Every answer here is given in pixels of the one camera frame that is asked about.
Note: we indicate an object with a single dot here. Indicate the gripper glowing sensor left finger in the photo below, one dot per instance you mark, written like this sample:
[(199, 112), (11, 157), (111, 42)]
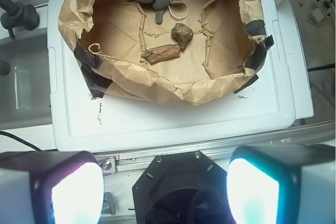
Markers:
[(51, 187)]

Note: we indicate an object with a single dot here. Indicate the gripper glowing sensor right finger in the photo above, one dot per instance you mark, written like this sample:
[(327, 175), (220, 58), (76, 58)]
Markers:
[(282, 184)]

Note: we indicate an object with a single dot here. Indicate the white plastic bin lid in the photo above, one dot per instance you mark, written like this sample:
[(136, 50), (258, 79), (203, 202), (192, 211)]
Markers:
[(278, 96)]

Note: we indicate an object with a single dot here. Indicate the clear plastic container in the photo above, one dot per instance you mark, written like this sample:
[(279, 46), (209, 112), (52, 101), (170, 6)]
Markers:
[(25, 90)]

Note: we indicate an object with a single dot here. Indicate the brown paper bag bowl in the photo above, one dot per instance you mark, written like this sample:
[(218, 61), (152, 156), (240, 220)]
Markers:
[(107, 38)]

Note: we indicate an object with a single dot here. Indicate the brown wood piece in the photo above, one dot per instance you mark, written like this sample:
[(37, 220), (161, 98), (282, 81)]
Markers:
[(162, 53)]

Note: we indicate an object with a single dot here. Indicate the brown rock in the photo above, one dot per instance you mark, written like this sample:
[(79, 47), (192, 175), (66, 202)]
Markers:
[(182, 34)]

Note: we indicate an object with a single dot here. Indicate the black knob clamp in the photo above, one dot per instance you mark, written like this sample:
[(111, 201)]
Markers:
[(17, 14)]

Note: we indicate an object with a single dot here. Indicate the white rubber band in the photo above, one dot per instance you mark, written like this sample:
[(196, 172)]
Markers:
[(178, 10)]

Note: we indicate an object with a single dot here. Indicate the black octagonal mount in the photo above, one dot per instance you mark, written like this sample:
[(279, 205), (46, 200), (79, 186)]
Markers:
[(182, 188)]

